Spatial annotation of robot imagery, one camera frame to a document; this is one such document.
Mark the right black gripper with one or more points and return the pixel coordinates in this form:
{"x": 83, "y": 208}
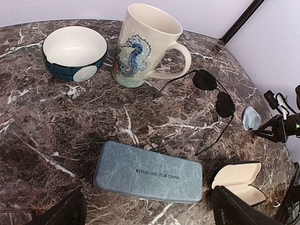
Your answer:
{"x": 278, "y": 130}

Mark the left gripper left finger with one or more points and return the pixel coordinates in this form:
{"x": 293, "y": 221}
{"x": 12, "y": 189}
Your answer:
{"x": 71, "y": 210}

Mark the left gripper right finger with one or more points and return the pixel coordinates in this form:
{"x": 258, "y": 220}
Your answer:
{"x": 229, "y": 209}

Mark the small blue cleaning cloth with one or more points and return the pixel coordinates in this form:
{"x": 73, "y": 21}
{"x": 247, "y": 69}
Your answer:
{"x": 251, "y": 119}

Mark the black glasses case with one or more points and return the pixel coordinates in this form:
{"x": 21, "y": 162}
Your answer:
{"x": 238, "y": 177}

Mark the blue-grey glasses case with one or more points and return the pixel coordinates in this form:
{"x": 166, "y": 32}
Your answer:
{"x": 145, "y": 174}

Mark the cream seahorse mug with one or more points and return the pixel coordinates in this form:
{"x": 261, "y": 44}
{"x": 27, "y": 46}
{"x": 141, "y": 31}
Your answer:
{"x": 146, "y": 35}

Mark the white and teal bowl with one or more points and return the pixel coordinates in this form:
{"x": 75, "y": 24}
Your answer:
{"x": 74, "y": 53}

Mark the thin wire-frame sunglasses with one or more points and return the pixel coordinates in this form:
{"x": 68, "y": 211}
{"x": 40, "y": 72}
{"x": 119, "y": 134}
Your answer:
{"x": 224, "y": 105}

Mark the black right frame post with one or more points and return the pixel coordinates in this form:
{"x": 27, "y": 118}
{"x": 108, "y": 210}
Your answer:
{"x": 245, "y": 16}

